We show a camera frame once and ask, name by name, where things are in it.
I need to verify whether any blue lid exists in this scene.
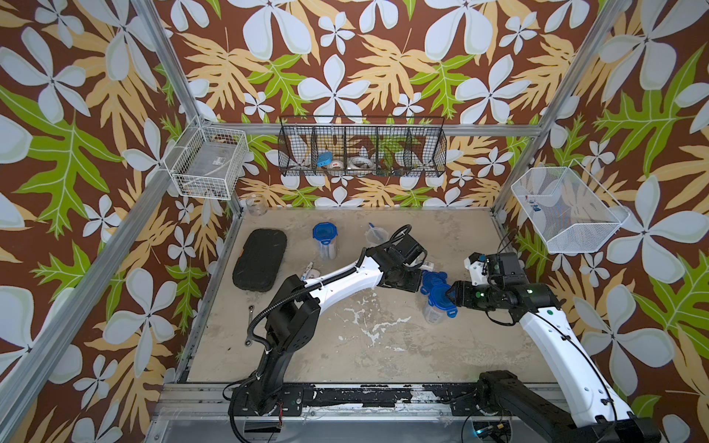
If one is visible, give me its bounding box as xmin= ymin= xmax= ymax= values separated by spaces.
xmin=420 ymin=271 xmax=448 ymax=295
xmin=428 ymin=284 xmax=458 ymax=319
xmin=312 ymin=223 xmax=338 ymax=245

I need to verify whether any clear plastic cup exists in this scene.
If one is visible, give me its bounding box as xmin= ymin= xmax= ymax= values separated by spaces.
xmin=365 ymin=225 xmax=390 ymax=247
xmin=423 ymin=305 xmax=448 ymax=325
xmin=318 ymin=239 xmax=337 ymax=260

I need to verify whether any toothpaste tube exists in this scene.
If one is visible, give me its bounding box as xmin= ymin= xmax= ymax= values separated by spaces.
xmin=301 ymin=262 xmax=314 ymax=281

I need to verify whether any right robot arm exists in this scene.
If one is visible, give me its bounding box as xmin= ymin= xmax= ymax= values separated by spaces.
xmin=446 ymin=253 xmax=662 ymax=442

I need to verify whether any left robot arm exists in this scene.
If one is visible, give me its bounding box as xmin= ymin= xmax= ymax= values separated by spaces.
xmin=229 ymin=224 xmax=428 ymax=416

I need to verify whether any blue lid behind cup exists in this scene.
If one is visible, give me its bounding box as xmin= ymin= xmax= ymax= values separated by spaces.
xmin=420 ymin=271 xmax=448 ymax=295

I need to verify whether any white mesh basket right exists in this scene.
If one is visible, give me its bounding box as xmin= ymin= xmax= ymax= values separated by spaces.
xmin=511 ymin=161 xmax=631 ymax=255

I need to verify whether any black rubber mat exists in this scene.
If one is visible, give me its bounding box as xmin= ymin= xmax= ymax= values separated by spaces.
xmin=232 ymin=229 xmax=287 ymax=293

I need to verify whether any glass jar corner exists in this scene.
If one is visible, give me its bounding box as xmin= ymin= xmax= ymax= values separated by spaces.
xmin=246 ymin=194 xmax=269 ymax=217

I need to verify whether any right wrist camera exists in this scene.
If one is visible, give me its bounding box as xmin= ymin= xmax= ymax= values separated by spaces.
xmin=463 ymin=252 xmax=489 ymax=287

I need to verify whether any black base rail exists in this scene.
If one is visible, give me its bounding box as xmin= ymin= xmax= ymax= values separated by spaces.
xmin=223 ymin=381 xmax=511 ymax=417

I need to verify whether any black wire basket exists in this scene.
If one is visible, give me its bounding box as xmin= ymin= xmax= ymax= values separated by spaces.
xmin=276 ymin=114 xmax=448 ymax=177

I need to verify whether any white wire basket left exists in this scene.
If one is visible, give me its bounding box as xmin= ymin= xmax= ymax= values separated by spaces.
xmin=165 ymin=125 xmax=250 ymax=201

